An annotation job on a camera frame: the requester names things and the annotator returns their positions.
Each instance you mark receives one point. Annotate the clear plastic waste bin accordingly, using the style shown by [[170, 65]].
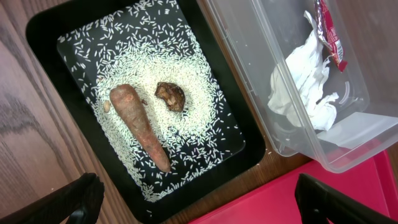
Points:
[[259, 35]]

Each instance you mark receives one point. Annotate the white plastic spoon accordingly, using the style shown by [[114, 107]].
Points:
[[106, 106]]

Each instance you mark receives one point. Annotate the white napkin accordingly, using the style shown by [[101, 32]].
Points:
[[309, 72]]

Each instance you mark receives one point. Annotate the brown food scrap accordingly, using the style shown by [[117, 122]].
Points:
[[172, 95]]

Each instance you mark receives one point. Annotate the brown carrot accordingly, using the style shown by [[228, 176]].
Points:
[[130, 109]]

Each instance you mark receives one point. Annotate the white rice pile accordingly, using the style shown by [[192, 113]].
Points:
[[140, 45]]

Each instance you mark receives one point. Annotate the red snack wrapper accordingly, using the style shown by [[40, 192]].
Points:
[[327, 34]]

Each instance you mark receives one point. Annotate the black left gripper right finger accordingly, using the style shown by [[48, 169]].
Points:
[[318, 203]]

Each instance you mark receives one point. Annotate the black waste tray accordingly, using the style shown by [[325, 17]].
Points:
[[41, 33]]

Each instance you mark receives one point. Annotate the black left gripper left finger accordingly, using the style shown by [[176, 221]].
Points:
[[78, 202]]

